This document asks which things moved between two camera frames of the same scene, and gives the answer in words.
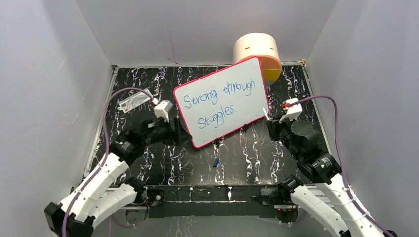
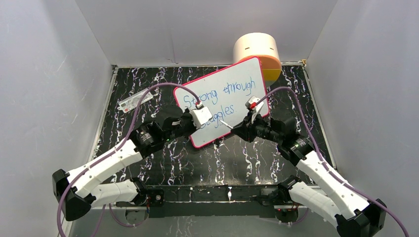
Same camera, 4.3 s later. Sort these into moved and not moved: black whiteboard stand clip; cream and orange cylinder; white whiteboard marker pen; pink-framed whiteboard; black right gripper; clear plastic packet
Moved: white whiteboard marker pen; black right gripper
Not moved: cream and orange cylinder; black whiteboard stand clip; pink-framed whiteboard; clear plastic packet
